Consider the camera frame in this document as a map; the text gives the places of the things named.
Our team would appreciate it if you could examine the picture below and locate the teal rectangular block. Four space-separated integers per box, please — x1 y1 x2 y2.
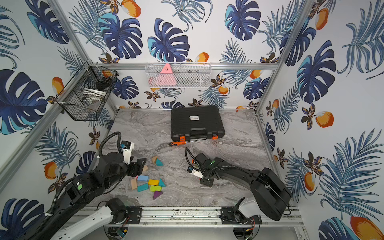
137 184 149 192

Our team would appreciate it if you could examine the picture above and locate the lime green lower block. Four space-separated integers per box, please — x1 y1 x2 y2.
150 185 162 192

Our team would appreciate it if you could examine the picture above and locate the pink triangle card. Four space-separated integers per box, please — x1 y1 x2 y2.
153 63 177 87

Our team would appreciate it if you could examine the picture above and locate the black wire basket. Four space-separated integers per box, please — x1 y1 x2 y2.
55 62 119 122

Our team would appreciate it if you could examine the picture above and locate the natural wood triangle block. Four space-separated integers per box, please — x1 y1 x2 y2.
152 156 158 165

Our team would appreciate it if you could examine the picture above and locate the natural wood rectangular block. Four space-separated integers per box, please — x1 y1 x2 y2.
142 165 149 174

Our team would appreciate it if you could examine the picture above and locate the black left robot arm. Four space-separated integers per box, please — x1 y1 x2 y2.
17 153 147 240

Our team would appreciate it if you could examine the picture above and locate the teal small triangle block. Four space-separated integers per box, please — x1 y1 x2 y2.
159 179 166 188

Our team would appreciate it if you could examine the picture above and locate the purple triangle block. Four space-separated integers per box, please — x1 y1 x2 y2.
153 191 163 200

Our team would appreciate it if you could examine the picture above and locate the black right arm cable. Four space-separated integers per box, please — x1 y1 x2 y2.
184 146 202 173

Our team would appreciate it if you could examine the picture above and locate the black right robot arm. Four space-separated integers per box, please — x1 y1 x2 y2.
195 153 292 221

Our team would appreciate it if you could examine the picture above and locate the natural wood slanted block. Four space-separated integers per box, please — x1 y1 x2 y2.
131 178 138 190

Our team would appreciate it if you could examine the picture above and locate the orange handled screwdriver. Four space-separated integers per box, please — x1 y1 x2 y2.
169 140 205 147

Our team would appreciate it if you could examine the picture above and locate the light blue rectangular block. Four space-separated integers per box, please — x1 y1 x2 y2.
136 175 149 182

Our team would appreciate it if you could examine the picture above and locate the black corner bracket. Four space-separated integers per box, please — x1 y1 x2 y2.
107 120 114 130

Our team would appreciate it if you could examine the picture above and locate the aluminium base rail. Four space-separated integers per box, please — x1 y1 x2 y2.
101 205 304 228

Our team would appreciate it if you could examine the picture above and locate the black plastic tool case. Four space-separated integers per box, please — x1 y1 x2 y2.
171 106 225 142

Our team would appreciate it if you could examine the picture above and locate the yellow square block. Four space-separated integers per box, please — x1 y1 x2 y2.
148 179 160 186

